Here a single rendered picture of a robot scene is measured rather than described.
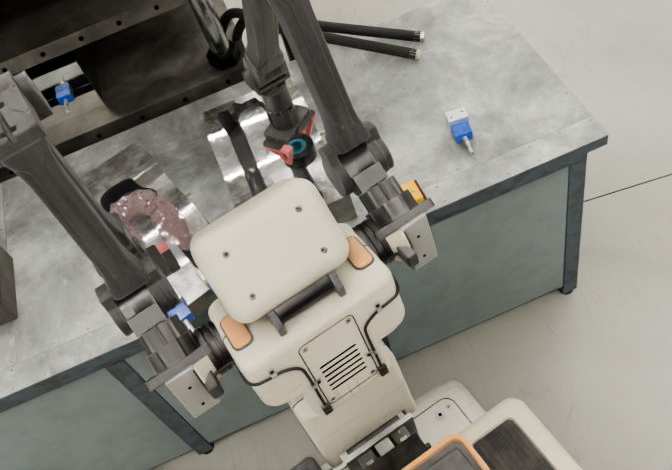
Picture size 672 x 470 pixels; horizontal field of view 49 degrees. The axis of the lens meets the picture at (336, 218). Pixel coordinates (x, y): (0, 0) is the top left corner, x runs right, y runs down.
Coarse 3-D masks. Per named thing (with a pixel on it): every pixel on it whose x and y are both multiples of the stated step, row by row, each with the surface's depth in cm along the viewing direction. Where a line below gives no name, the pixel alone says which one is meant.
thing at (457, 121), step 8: (448, 112) 183; (456, 112) 182; (464, 112) 182; (448, 120) 181; (456, 120) 181; (464, 120) 181; (448, 128) 185; (456, 128) 181; (464, 128) 180; (456, 136) 179; (464, 136) 180; (472, 136) 181; (472, 152) 177
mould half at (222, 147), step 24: (216, 120) 188; (240, 120) 186; (264, 120) 185; (216, 144) 184; (240, 168) 182; (264, 168) 181; (288, 168) 179; (312, 168) 177; (240, 192) 178; (336, 192) 171; (336, 216) 174
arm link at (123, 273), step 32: (0, 96) 97; (0, 128) 95; (32, 128) 94; (0, 160) 95; (32, 160) 97; (64, 192) 101; (64, 224) 104; (96, 224) 107; (96, 256) 109; (128, 256) 114; (96, 288) 117; (128, 288) 115; (160, 288) 118
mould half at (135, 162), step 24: (96, 168) 190; (120, 168) 188; (144, 168) 186; (96, 192) 185; (168, 192) 184; (144, 216) 180; (192, 216) 176; (144, 240) 174; (192, 288) 168; (192, 312) 168
